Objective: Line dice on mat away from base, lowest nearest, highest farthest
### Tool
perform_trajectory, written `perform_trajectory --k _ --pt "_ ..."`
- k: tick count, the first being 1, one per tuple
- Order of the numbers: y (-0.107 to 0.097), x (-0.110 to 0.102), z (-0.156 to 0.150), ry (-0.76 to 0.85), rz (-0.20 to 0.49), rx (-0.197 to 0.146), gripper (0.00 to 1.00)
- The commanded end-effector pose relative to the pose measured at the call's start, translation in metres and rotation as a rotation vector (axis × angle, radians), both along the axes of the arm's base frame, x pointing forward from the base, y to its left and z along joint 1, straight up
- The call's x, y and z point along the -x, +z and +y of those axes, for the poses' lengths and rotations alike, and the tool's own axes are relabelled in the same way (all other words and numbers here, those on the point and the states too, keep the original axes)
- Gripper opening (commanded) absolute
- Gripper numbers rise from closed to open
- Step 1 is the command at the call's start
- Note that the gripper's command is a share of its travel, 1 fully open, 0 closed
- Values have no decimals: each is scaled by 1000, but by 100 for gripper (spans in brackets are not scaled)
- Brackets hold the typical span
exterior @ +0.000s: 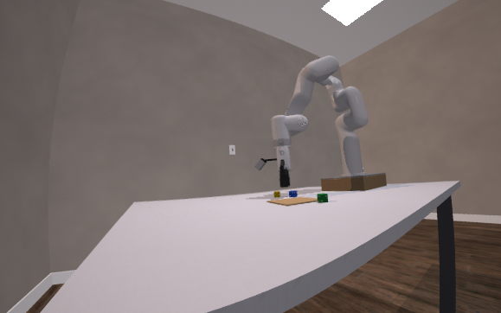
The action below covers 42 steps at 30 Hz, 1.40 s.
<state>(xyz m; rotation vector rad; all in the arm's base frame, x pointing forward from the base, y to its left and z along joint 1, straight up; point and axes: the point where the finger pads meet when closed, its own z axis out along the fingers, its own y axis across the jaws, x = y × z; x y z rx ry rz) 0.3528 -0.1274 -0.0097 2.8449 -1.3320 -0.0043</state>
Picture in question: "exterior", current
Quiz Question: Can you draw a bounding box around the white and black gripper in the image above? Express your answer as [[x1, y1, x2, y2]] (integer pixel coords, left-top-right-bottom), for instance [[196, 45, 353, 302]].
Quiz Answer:
[[273, 145, 292, 188]]

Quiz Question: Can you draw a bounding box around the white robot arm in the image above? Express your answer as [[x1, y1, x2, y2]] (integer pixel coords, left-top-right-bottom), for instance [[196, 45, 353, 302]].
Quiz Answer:
[[271, 56, 369, 176]]

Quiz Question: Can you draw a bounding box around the green die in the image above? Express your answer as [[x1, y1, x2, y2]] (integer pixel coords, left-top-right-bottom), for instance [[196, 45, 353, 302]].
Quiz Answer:
[[317, 194, 328, 203]]

